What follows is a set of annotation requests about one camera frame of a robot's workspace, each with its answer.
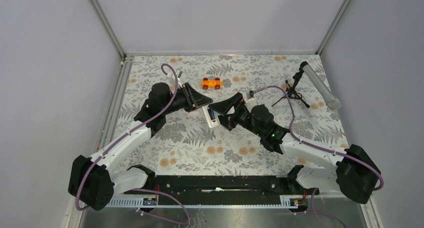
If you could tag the floral table mat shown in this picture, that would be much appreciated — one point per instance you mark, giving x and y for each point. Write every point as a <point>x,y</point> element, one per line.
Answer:
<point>187,146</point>

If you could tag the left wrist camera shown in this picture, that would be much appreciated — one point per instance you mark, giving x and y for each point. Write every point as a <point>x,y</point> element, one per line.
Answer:
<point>175,79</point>

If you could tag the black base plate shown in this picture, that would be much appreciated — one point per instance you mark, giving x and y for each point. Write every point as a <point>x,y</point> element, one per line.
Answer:
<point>174,186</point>

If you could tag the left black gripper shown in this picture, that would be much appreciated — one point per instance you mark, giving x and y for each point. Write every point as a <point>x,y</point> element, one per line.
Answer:
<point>194,99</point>

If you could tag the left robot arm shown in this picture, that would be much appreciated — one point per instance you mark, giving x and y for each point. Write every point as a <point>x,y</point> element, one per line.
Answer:
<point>94,180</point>

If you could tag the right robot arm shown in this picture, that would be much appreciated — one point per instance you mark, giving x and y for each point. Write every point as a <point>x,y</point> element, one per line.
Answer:
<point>351,172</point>

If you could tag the orange toy car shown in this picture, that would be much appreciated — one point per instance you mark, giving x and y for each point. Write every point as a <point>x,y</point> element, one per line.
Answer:
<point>215,83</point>

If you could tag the white remote control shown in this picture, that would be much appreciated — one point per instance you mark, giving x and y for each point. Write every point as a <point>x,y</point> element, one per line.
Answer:
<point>211,124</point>

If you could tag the black tripod mic stand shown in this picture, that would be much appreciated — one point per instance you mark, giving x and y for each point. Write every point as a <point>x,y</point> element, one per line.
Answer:
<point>291,90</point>

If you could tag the grey slotted cable duct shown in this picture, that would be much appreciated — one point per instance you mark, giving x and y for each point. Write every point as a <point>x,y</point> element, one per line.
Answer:
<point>209,202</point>

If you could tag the aluminium frame rails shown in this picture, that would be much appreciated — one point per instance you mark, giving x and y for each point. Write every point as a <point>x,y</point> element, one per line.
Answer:
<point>114,101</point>

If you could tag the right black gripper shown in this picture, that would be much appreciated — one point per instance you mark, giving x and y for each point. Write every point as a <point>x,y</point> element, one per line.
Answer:
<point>229,121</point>

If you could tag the silver microphone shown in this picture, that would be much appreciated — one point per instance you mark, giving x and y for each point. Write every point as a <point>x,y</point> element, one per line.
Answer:
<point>330,100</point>

